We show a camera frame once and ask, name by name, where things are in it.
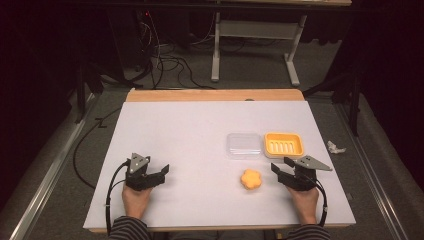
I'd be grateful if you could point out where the white table cover board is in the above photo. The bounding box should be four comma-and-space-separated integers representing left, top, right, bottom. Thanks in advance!
83, 100, 357, 230

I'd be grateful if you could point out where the yellow soap dish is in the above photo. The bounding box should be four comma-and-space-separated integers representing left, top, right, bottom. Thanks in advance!
263, 131, 305, 160

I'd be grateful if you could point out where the black floor cable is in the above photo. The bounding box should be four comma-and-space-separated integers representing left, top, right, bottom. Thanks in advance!
72, 106, 123, 190

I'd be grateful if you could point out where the person's right hand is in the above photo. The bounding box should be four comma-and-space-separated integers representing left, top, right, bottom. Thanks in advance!
287, 187, 320, 225

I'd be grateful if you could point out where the silver metal floor rail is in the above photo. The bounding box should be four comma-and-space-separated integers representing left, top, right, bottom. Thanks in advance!
333, 101, 403, 240
0, 92, 99, 240

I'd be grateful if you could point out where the right hand-held gripper black cable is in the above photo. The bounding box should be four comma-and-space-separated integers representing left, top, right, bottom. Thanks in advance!
308, 178, 329, 228

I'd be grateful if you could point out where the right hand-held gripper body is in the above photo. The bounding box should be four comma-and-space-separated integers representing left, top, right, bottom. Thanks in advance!
286, 155, 333, 192

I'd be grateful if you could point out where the left hand-held gripper black cable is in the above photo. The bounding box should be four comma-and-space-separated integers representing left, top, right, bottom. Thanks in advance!
105, 161, 130, 235

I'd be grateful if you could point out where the black metal stand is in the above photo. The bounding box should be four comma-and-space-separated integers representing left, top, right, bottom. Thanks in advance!
73, 58, 105, 125
302, 71, 363, 138

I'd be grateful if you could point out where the white metal desk frame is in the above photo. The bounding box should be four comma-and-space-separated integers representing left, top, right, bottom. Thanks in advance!
210, 11, 308, 88

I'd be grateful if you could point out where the orange flower-shaped soap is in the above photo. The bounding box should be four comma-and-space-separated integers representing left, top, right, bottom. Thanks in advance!
239, 168, 263, 191

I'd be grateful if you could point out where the clear plastic container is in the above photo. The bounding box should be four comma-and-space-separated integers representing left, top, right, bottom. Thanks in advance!
226, 132, 263, 161

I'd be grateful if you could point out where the hand-held gripper black cable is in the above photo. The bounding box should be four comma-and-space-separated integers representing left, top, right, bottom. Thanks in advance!
308, 178, 329, 228
105, 161, 130, 235

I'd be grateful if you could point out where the person's left hand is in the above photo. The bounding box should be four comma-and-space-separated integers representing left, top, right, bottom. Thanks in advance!
121, 184, 154, 219

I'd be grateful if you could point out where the wooden table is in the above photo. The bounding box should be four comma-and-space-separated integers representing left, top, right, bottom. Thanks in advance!
89, 88, 351, 234

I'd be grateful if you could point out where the crumpled white paper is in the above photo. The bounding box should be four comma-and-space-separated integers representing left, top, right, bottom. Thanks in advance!
326, 140, 347, 155

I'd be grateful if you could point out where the tangle of black and white cables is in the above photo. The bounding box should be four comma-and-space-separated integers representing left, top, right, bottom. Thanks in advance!
133, 9, 216, 91

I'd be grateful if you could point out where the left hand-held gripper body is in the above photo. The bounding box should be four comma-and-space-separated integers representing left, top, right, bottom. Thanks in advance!
125, 152, 153, 192

